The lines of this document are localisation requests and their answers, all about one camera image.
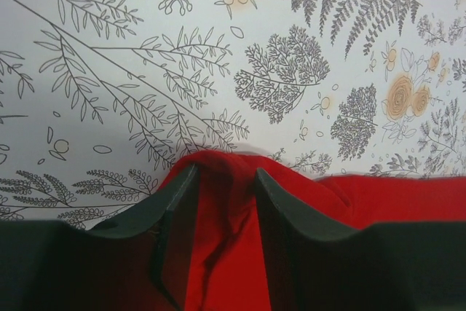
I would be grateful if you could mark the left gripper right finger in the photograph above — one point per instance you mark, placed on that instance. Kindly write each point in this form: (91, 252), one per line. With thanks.
(314, 262)

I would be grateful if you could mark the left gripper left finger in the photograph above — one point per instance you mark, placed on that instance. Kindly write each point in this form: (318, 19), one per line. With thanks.
(137, 260)

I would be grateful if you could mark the red t shirt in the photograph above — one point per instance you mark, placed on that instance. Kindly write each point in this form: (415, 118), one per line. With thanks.
(227, 267)

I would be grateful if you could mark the floral patterned table cloth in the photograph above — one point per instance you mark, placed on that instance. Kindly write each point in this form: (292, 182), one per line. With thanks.
(100, 98)

